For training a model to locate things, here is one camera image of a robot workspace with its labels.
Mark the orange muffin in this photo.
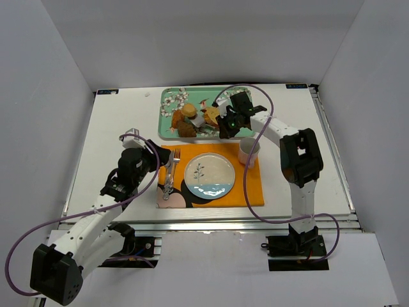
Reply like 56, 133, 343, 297
201, 107, 220, 127

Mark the green floral serving tray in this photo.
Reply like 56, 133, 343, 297
158, 86, 256, 141

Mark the round golden bun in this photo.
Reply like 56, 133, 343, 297
181, 104, 197, 118

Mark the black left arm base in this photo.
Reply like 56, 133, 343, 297
100, 223, 162, 269

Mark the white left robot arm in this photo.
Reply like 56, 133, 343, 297
30, 130, 171, 306

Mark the brown chocolate croissant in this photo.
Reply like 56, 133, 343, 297
177, 121, 196, 138

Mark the silver spoon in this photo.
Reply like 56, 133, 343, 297
162, 174, 173, 201

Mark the white and blue ceramic plate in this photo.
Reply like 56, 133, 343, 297
183, 153, 235, 200

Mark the orange cloth placemat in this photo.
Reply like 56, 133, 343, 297
156, 142, 265, 209

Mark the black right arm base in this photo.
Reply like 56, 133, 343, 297
261, 226, 329, 272

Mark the silver fork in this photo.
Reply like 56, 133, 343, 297
171, 148, 181, 175

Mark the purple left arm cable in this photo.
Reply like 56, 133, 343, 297
4, 134, 160, 297

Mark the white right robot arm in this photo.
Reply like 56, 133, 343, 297
212, 91, 323, 240

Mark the pink ceramic mug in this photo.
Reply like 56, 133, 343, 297
238, 137, 260, 169

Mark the silver table knife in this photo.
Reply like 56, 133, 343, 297
164, 151, 174, 189

